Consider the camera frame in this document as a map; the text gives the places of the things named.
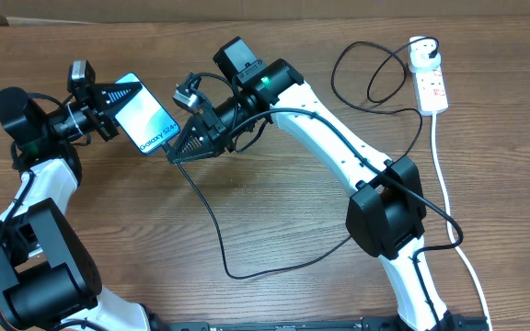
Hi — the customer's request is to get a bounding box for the blue Samsung Galaxy smartphone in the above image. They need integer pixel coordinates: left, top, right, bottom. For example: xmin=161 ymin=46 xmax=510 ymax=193
xmin=115 ymin=73 xmax=180 ymax=154

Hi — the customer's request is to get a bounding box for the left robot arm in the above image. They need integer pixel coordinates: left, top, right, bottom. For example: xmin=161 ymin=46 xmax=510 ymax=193
xmin=0 ymin=78 xmax=165 ymax=330

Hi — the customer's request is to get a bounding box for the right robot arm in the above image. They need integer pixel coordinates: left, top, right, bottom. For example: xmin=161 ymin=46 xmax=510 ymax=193
xmin=166 ymin=37 xmax=450 ymax=330

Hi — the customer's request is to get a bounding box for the white charger plug adapter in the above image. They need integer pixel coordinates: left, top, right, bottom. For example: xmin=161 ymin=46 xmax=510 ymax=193
xmin=408 ymin=36 xmax=442 ymax=74

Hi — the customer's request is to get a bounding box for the white power strip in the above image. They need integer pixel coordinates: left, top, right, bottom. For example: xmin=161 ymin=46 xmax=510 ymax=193
xmin=408 ymin=36 xmax=449 ymax=117

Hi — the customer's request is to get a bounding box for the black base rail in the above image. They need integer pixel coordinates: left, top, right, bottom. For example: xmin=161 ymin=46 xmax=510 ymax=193
xmin=150 ymin=312 xmax=490 ymax=331

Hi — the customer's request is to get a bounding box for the white power strip cord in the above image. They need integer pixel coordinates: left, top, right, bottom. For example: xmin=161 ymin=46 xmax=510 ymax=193
xmin=430 ymin=112 xmax=494 ymax=331

